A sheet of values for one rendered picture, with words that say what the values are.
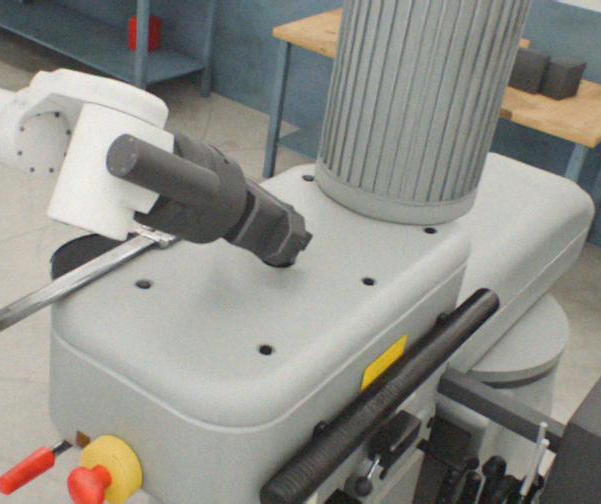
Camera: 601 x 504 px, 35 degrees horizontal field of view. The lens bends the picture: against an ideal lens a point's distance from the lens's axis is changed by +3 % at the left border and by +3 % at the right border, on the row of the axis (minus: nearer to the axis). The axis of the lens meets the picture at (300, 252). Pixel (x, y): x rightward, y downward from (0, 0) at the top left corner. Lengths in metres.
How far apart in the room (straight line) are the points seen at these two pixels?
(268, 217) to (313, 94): 5.22
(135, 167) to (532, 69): 4.16
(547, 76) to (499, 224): 3.42
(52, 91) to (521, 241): 0.82
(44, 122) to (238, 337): 0.25
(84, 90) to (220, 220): 0.16
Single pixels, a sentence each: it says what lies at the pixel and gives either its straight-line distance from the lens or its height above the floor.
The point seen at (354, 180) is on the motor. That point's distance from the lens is 1.06.
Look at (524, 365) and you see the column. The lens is 1.48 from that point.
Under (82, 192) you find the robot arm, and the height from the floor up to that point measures 2.03.
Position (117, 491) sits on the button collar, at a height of 1.75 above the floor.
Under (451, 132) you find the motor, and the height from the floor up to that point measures 2.01.
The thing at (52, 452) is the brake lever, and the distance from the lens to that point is 0.99.
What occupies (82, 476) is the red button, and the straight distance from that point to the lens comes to 0.86.
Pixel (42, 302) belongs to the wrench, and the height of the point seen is 1.90.
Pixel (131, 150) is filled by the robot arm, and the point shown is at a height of 2.08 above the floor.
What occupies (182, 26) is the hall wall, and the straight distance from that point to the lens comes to 6.64.
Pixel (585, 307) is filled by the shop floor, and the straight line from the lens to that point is 4.88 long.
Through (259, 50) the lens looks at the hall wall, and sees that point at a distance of 6.25.
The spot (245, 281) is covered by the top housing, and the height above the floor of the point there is 1.89.
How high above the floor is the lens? 2.38
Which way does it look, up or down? 30 degrees down
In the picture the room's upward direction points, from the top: 9 degrees clockwise
